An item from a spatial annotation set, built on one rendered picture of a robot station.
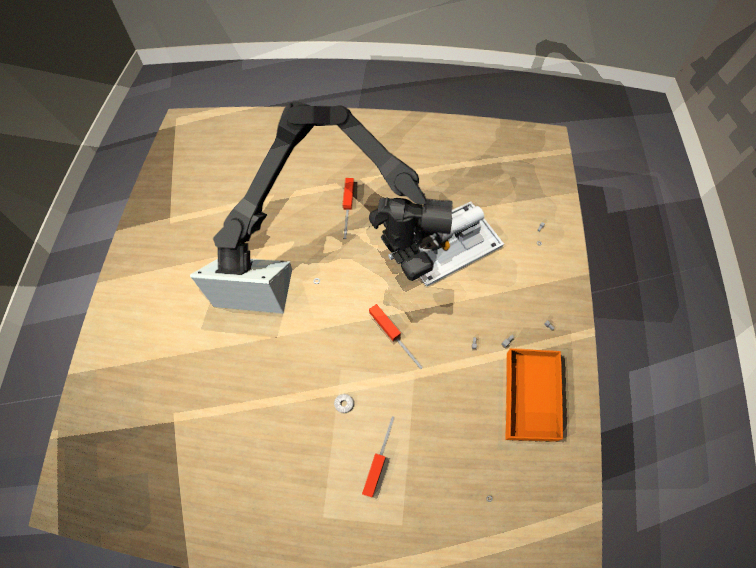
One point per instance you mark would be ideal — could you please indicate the orange rectangular tray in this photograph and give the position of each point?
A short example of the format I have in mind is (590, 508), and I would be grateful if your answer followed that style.
(534, 395)

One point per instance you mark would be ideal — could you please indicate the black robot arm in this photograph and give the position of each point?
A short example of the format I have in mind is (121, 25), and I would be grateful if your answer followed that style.
(296, 122)

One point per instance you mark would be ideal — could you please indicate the red-handled screwdriver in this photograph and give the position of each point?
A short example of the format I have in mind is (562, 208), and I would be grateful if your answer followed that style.
(347, 200)
(389, 328)
(376, 467)

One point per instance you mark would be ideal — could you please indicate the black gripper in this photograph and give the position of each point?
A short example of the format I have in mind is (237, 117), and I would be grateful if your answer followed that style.
(414, 263)

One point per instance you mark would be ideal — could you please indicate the white flat washer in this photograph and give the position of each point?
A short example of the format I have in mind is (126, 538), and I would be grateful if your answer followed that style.
(348, 407)

